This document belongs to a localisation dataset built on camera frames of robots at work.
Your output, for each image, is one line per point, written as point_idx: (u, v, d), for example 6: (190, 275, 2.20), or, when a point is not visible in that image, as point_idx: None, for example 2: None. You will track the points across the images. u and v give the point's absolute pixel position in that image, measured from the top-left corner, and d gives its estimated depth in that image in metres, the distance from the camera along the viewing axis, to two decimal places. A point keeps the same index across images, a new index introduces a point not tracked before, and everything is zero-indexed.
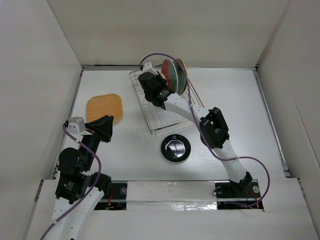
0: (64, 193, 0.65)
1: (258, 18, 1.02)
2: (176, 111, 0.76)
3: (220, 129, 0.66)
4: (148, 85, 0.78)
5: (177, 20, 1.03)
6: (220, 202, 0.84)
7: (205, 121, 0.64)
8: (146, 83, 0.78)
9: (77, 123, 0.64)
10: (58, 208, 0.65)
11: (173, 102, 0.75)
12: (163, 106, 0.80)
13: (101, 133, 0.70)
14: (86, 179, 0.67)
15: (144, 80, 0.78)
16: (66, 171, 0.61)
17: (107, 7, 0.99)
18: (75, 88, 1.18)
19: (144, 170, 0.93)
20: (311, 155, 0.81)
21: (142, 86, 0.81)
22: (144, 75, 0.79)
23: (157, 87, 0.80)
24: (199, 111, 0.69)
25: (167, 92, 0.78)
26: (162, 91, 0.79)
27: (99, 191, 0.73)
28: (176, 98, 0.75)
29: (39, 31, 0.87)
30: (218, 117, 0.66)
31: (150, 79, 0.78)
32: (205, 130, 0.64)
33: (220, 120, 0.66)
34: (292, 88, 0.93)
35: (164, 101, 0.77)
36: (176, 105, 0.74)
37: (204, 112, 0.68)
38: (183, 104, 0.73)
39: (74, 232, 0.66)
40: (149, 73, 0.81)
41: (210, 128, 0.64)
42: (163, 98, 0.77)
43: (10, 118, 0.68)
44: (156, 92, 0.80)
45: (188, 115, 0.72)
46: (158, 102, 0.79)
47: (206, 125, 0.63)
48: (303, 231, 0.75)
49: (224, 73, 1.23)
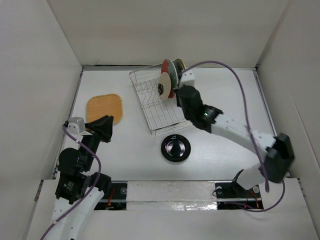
0: (64, 193, 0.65)
1: (258, 18, 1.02)
2: (224, 136, 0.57)
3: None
4: (192, 105, 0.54)
5: (177, 20, 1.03)
6: (221, 202, 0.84)
7: (274, 153, 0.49)
8: (191, 102, 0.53)
9: (77, 123, 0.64)
10: (58, 208, 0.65)
11: (224, 126, 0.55)
12: (207, 130, 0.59)
13: (101, 133, 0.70)
14: (86, 180, 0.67)
15: (187, 97, 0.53)
16: (66, 172, 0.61)
17: (107, 7, 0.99)
18: (75, 89, 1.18)
19: (144, 170, 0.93)
20: (311, 155, 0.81)
21: (181, 103, 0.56)
22: (185, 90, 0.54)
23: (200, 104, 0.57)
24: (261, 138, 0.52)
25: (213, 111, 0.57)
26: (207, 110, 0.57)
27: (99, 191, 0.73)
28: (227, 120, 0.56)
29: (39, 31, 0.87)
30: (288, 146, 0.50)
31: (196, 95, 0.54)
32: (274, 164, 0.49)
33: (289, 150, 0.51)
34: (292, 88, 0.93)
35: (212, 124, 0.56)
36: (228, 130, 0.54)
37: (268, 139, 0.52)
38: (238, 129, 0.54)
39: (74, 232, 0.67)
40: (189, 86, 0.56)
41: (279, 161, 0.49)
42: (209, 120, 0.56)
43: (10, 118, 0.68)
44: (199, 112, 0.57)
45: (245, 143, 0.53)
46: (202, 126, 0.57)
47: (274, 158, 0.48)
48: (303, 231, 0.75)
49: (224, 73, 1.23)
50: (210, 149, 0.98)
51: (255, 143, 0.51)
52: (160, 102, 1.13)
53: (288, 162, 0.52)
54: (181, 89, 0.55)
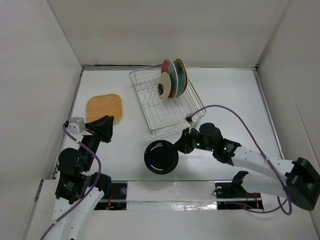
0: (64, 193, 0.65)
1: (258, 18, 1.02)
2: (248, 168, 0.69)
3: (313, 184, 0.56)
4: (214, 139, 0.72)
5: (177, 20, 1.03)
6: (220, 202, 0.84)
7: (295, 180, 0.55)
8: (212, 137, 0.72)
9: (77, 123, 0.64)
10: (58, 208, 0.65)
11: (243, 157, 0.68)
12: (230, 161, 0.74)
13: (101, 133, 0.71)
14: (86, 180, 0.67)
15: (210, 134, 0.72)
16: (66, 172, 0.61)
17: (106, 7, 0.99)
18: (75, 89, 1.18)
19: (144, 171, 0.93)
20: (311, 155, 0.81)
21: (204, 139, 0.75)
22: (208, 128, 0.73)
23: (221, 140, 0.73)
24: (279, 164, 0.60)
25: (233, 145, 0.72)
26: (226, 145, 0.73)
27: (99, 191, 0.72)
28: (245, 151, 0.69)
29: (39, 31, 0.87)
30: (308, 170, 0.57)
31: (216, 133, 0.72)
32: (295, 190, 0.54)
33: (311, 174, 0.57)
34: (292, 88, 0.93)
35: (231, 156, 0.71)
36: (247, 160, 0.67)
37: (287, 166, 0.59)
38: (256, 159, 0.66)
39: (74, 232, 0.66)
40: (210, 125, 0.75)
41: (301, 186, 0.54)
42: (230, 153, 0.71)
43: (10, 118, 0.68)
44: (221, 145, 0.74)
45: (267, 171, 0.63)
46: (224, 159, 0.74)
47: (296, 182, 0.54)
48: (304, 231, 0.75)
49: (224, 73, 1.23)
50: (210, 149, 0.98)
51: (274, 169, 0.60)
52: (160, 102, 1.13)
53: (314, 187, 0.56)
54: (203, 128, 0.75)
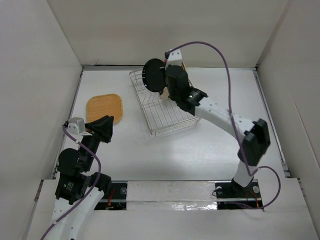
0: (64, 193, 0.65)
1: (258, 18, 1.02)
2: (209, 120, 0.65)
3: (262, 143, 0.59)
4: (179, 84, 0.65)
5: (177, 20, 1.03)
6: (220, 202, 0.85)
7: (251, 137, 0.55)
8: (178, 82, 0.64)
9: (77, 123, 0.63)
10: (58, 208, 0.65)
11: (207, 108, 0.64)
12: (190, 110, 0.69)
13: (101, 133, 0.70)
14: (86, 180, 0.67)
15: (176, 77, 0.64)
16: (66, 172, 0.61)
17: (106, 7, 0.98)
18: (75, 88, 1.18)
19: (144, 171, 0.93)
20: (311, 155, 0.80)
21: (169, 83, 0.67)
22: (175, 72, 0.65)
23: (186, 87, 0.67)
24: (241, 122, 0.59)
25: (198, 94, 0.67)
26: (191, 93, 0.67)
27: (99, 191, 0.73)
28: (211, 104, 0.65)
29: (39, 31, 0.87)
30: (263, 130, 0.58)
31: (183, 76, 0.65)
32: (249, 147, 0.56)
33: (265, 134, 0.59)
34: (292, 88, 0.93)
35: (195, 105, 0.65)
36: (212, 113, 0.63)
37: (248, 125, 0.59)
38: (221, 113, 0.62)
39: (74, 232, 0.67)
40: (178, 68, 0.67)
41: (255, 144, 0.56)
42: (193, 101, 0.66)
43: (10, 118, 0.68)
44: (185, 93, 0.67)
45: (227, 126, 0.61)
46: (185, 106, 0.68)
47: (252, 140, 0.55)
48: (304, 231, 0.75)
49: (224, 73, 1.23)
50: (210, 149, 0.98)
51: (235, 126, 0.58)
52: (160, 101, 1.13)
53: (263, 147, 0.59)
54: (170, 69, 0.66)
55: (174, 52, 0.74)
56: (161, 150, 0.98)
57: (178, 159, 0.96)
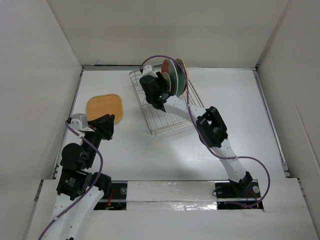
0: (65, 190, 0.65)
1: (258, 18, 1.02)
2: (176, 113, 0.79)
3: (218, 128, 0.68)
4: (149, 88, 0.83)
5: (177, 21, 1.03)
6: (220, 202, 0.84)
7: (202, 121, 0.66)
8: (147, 85, 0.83)
9: (80, 119, 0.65)
10: (59, 204, 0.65)
11: (172, 103, 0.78)
12: (163, 108, 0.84)
13: (102, 130, 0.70)
14: (88, 176, 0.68)
15: (145, 83, 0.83)
16: (69, 168, 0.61)
17: (106, 7, 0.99)
18: (75, 88, 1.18)
19: (143, 170, 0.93)
20: (311, 155, 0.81)
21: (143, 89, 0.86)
22: (146, 79, 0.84)
23: (158, 91, 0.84)
24: (196, 110, 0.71)
25: (167, 95, 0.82)
26: (162, 94, 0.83)
27: (99, 191, 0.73)
28: (175, 100, 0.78)
29: (39, 31, 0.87)
30: (215, 116, 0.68)
31: (151, 82, 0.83)
32: (202, 129, 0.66)
33: (217, 118, 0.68)
34: (292, 88, 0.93)
35: (164, 103, 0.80)
36: (174, 106, 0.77)
37: (201, 111, 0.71)
38: (181, 106, 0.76)
39: (73, 231, 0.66)
40: (149, 76, 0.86)
41: (206, 127, 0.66)
42: (162, 100, 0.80)
43: (10, 118, 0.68)
44: (156, 95, 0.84)
45: (187, 114, 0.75)
46: (159, 106, 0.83)
47: (203, 124, 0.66)
48: (304, 231, 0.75)
49: (224, 73, 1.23)
50: None
51: (190, 113, 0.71)
52: None
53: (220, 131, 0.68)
54: (142, 78, 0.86)
55: (145, 67, 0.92)
56: (161, 150, 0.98)
57: (178, 159, 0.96)
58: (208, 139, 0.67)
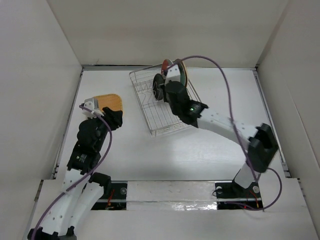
0: (76, 165, 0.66)
1: (258, 18, 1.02)
2: (211, 130, 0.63)
3: (270, 148, 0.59)
4: (178, 98, 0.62)
5: (177, 21, 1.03)
6: (220, 202, 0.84)
7: (256, 143, 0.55)
8: (178, 95, 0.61)
9: (92, 101, 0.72)
10: (68, 179, 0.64)
11: (209, 119, 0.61)
12: (194, 124, 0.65)
13: (112, 118, 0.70)
14: (98, 155, 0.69)
15: (174, 92, 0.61)
16: (85, 139, 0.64)
17: (106, 7, 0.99)
18: (75, 88, 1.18)
19: (143, 170, 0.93)
20: (311, 155, 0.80)
21: (169, 99, 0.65)
22: (173, 88, 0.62)
23: (187, 101, 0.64)
24: (244, 129, 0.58)
25: (199, 106, 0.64)
26: (193, 105, 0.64)
27: (99, 186, 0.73)
28: (212, 114, 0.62)
29: (39, 31, 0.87)
30: (268, 135, 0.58)
31: (181, 91, 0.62)
32: (255, 153, 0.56)
33: (269, 138, 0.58)
34: (292, 88, 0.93)
35: (197, 118, 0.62)
36: (213, 123, 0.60)
37: (251, 130, 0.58)
38: (222, 122, 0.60)
39: (74, 220, 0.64)
40: (175, 84, 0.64)
41: (260, 150, 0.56)
42: (196, 115, 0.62)
43: (10, 118, 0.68)
44: (186, 107, 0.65)
45: (230, 135, 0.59)
46: (191, 121, 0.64)
47: (257, 147, 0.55)
48: (304, 231, 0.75)
49: (224, 73, 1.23)
50: (210, 149, 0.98)
51: (238, 133, 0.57)
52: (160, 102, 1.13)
53: (271, 152, 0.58)
54: (168, 86, 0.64)
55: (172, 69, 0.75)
56: (161, 150, 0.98)
57: (178, 159, 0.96)
58: (258, 164, 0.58)
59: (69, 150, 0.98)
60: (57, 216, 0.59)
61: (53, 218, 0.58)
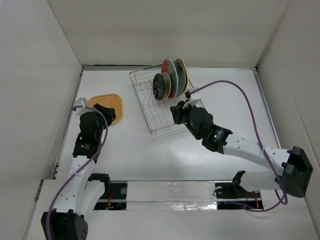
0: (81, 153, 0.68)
1: (258, 18, 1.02)
2: (240, 156, 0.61)
3: (305, 171, 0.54)
4: (204, 126, 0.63)
5: (177, 21, 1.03)
6: (220, 202, 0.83)
7: (290, 169, 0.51)
8: (203, 123, 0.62)
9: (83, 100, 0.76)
10: (76, 164, 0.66)
11: (236, 145, 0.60)
12: (219, 151, 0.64)
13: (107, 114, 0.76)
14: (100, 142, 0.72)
15: (200, 120, 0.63)
16: (84, 125, 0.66)
17: (106, 7, 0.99)
18: (75, 88, 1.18)
19: (144, 170, 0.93)
20: (311, 156, 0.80)
21: (194, 126, 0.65)
22: (199, 115, 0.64)
23: (211, 128, 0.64)
24: (275, 154, 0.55)
25: (222, 132, 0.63)
26: (216, 132, 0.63)
27: (100, 182, 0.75)
28: (238, 139, 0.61)
29: (39, 31, 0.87)
30: (303, 158, 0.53)
31: (208, 119, 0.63)
32: (291, 180, 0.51)
33: (304, 160, 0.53)
34: (292, 88, 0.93)
35: (223, 145, 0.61)
36: (241, 149, 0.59)
37: (283, 154, 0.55)
38: (250, 147, 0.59)
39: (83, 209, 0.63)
40: (199, 111, 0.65)
41: (297, 176, 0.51)
42: (219, 142, 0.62)
43: (10, 118, 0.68)
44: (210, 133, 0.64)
45: (261, 161, 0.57)
46: (213, 148, 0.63)
47: (293, 173, 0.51)
48: (304, 231, 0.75)
49: (224, 73, 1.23)
50: None
51: (269, 159, 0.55)
52: (160, 101, 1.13)
53: (307, 176, 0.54)
54: (194, 113, 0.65)
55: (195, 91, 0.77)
56: (161, 150, 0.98)
57: (178, 159, 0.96)
58: (295, 191, 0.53)
59: (69, 150, 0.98)
60: (69, 196, 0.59)
61: (66, 198, 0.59)
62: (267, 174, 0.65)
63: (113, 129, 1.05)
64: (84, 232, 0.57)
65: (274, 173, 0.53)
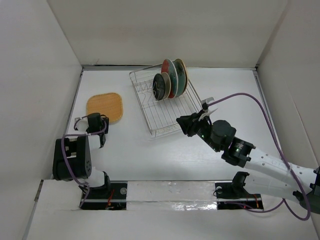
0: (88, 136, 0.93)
1: (258, 18, 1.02)
2: (260, 171, 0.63)
3: None
4: (227, 141, 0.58)
5: (177, 21, 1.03)
6: (220, 202, 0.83)
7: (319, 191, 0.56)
8: (228, 137, 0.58)
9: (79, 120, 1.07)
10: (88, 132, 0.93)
11: (260, 162, 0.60)
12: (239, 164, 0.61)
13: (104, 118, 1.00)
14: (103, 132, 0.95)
15: (224, 135, 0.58)
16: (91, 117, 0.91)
17: (106, 8, 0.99)
18: (75, 88, 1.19)
19: (143, 171, 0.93)
20: (311, 156, 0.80)
21: (215, 140, 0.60)
22: (222, 129, 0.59)
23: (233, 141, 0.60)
24: (301, 174, 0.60)
25: (243, 145, 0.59)
26: (237, 145, 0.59)
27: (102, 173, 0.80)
28: (262, 155, 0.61)
29: (39, 32, 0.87)
30: None
31: (231, 133, 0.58)
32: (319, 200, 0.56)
33: None
34: (292, 88, 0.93)
35: (247, 161, 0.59)
36: (265, 166, 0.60)
37: (309, 175, 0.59)
38: (275, 165, 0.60)
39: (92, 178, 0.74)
40: (222, 123, 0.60)
41: None
42: (241, 157, 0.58)
43: (10, 118, 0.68)
44: (231, 147, 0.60)
45: (286, 179, 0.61)
46: (234, 162, 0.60)
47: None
48: (304, 231, 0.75)
49: (224, 73, 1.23)
50: (210, 149, 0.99)
51: (297, 179, 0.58)
52: (160, 102, 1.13)
53: None
54: (217, 126, 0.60)
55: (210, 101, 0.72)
56: (161, 150, 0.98)
57: (178, 159, 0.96)
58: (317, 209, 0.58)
59: None
60: None
61: None
62: (279, 185, 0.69)
63: (113, 129, 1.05)
64: (89, 166, 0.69)
65: (302, 192, 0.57)
